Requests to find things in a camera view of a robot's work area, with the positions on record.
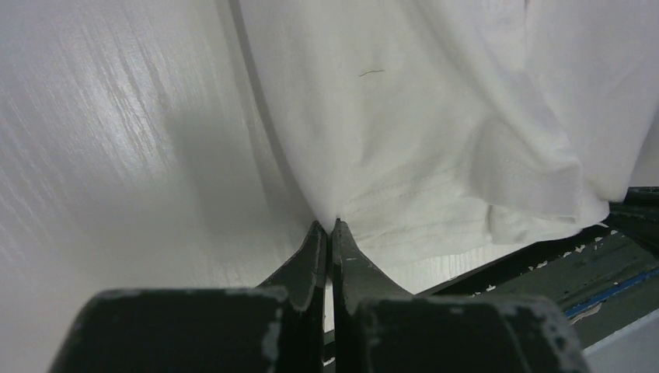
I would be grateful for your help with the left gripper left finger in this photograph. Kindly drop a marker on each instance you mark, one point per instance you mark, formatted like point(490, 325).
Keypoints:
point(276, 326)

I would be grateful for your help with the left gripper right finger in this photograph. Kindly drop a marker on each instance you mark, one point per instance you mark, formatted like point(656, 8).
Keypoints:
point(381, 327)

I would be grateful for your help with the white t shirt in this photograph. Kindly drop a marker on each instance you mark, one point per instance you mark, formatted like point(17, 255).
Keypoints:
point(437, 127)

